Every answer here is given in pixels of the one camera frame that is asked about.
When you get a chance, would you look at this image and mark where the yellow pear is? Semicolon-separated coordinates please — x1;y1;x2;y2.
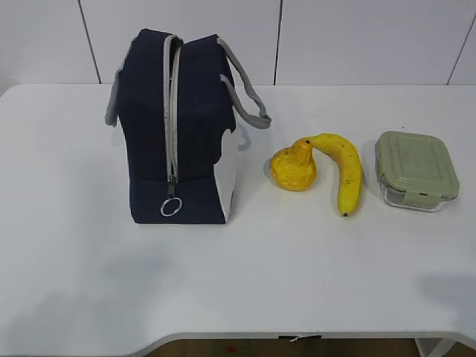
270;138;317;191

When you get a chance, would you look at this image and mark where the navy blue lunch bag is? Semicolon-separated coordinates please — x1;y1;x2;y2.
105;29;271;224

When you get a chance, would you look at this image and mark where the yellow banana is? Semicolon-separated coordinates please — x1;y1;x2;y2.
310;133;362;216

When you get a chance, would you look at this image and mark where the green lid glass container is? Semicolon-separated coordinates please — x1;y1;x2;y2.
375;131;460;212

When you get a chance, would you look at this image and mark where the black tape on table edge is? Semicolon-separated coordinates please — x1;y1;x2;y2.
277;335;322;343

